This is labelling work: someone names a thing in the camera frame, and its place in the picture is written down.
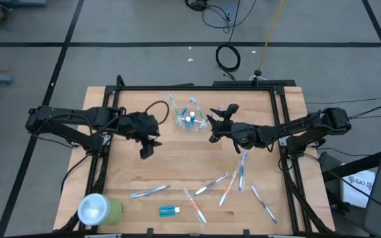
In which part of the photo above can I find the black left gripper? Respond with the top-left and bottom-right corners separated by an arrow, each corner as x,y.
120,112 -> 163,161

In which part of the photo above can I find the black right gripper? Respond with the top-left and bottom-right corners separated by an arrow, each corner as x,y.
206,104 -> 266,155

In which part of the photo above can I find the clear plastic toothbrush holder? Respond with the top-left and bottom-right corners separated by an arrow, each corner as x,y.
174,112 -> 210,133

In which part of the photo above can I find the green toothbrush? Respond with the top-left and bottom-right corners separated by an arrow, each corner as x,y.
169,94 -> 182,120
194,98 -> 207,122

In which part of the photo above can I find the blue toothbrush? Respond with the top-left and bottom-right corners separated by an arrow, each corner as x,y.
181,97 -> 197,118
129,184 -> 171,199
237,151 -> 248,192

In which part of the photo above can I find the orange wrapped toothbrush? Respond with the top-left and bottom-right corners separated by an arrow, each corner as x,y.
218,170 -> 239,209
182,186 -> 208,226

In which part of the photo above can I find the green cup white lid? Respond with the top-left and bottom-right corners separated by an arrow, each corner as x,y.
77,193 -> 125,227

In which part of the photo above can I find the black diagonal floor beam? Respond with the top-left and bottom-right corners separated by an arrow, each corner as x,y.
322,145 -> 381,182

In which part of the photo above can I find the white printed paper box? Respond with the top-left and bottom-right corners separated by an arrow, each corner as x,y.
341,169 -> 376,209

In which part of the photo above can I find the grey metal base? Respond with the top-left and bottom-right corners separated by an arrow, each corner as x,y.
0,0 -> 48,8

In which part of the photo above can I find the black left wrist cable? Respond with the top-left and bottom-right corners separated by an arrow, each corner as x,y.
144,100 -> 171,126

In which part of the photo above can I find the black aluminium table frame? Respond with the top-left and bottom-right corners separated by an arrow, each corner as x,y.
57,74 -> 333,238

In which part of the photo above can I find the coiled black floor cable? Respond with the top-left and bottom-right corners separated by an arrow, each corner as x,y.
215,0 -> 243,82

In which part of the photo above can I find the black arm base cable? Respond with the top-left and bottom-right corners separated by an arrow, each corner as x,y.
60,153 -> 92,196

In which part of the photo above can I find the orange floor cable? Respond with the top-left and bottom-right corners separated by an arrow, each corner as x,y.
258,0 -> 286,72

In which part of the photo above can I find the grey table edge bracket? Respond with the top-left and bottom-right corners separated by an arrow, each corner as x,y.
267,233 -> 306,238
83,233 -> 122,238

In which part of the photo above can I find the black cable tangle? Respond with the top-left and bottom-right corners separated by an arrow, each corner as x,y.
184,0 -> 258,34

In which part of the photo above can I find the thin black floor cable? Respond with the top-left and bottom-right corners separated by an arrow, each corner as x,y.
306,95 -> 381,105

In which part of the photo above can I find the long black power cable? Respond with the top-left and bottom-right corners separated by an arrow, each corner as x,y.
304,153 -> 381,218

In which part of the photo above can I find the thick black floor cable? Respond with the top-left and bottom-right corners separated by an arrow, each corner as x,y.
348,98 -> 381,120

